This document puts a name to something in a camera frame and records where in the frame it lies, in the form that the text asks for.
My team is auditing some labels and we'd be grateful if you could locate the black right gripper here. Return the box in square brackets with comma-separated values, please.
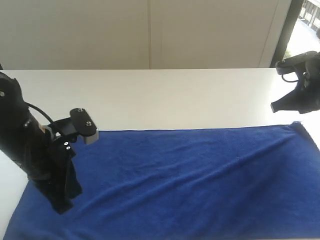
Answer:
[270, 52, 320, 114]

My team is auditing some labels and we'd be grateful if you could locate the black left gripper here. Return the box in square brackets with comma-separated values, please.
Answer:
[24, 136, 83, 214]

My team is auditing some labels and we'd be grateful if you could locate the blue microfibre towel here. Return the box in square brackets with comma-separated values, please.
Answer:
[4, 122, 320, 240]

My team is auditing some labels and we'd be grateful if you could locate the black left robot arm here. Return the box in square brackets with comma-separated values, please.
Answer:
[0, 73, 82, 214]

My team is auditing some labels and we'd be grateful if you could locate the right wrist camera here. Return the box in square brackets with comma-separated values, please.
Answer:
[275, 51, 317, 76]

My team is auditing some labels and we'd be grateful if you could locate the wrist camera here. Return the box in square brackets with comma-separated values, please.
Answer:
[275, 51, 317, 76]
[54, 108, 99, 145]

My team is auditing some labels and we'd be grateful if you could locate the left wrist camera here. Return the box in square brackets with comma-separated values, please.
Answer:
[54, 108, 99, 145]

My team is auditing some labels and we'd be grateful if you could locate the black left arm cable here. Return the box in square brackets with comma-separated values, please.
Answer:
[24, 101, 56, 126]

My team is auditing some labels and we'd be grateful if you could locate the dark window frame post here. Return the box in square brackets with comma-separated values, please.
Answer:
[269, 0, 304, 68]

